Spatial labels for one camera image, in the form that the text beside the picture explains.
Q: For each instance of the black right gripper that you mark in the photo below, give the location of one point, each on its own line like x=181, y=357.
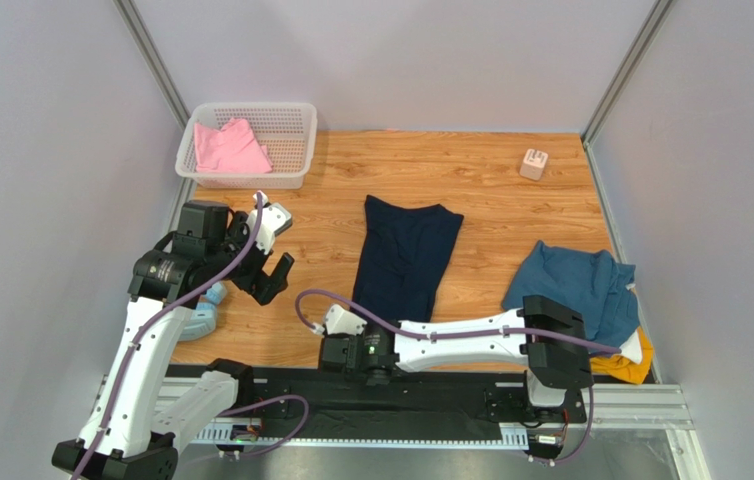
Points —
x=332, y=351

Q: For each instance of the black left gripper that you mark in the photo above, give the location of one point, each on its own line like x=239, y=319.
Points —
x=261, y=285

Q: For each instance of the navy blue t shirt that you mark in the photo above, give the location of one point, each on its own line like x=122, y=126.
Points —
x=404, y=257

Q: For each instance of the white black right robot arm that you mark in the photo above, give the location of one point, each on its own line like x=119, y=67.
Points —
x=548, y=339

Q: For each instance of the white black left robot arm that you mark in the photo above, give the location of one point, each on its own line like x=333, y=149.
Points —
x=125, y=437

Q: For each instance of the light blue headphones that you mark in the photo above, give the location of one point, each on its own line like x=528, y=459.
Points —
x=204, y=319

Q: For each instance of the pink t shirt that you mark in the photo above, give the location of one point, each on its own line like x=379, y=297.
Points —
x=231, y=149

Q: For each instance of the white perforated plastic basket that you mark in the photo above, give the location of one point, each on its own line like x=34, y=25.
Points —
x=287, y=129

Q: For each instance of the teal blue t shirt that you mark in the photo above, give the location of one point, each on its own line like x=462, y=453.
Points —
x=593, y=284

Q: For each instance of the small pink white box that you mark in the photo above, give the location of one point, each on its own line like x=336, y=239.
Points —
x=533, y=164

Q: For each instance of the yellow t shirt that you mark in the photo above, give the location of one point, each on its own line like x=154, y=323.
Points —
x=621, y=369

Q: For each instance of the white t shirt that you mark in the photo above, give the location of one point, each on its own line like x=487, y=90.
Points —
x=631, y=349

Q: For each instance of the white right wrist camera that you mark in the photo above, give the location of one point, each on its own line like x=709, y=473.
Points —
x=340, y=321

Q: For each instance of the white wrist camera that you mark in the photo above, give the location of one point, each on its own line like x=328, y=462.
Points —
x=275, y=220
x=340, y=321

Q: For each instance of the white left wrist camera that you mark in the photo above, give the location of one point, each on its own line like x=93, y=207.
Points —
x=275, y=220

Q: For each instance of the aluminium front rail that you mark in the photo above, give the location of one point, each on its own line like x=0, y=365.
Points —
x=617, y=407

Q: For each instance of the left corner aluminium post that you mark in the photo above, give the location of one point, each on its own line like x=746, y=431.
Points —
x=144, y=41

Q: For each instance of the corner aluminium post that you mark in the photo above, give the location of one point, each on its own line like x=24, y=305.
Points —
x=144, y=41
x=649, y=29

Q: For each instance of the right corner aluminium post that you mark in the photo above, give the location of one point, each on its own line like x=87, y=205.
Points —
x=649, y=29

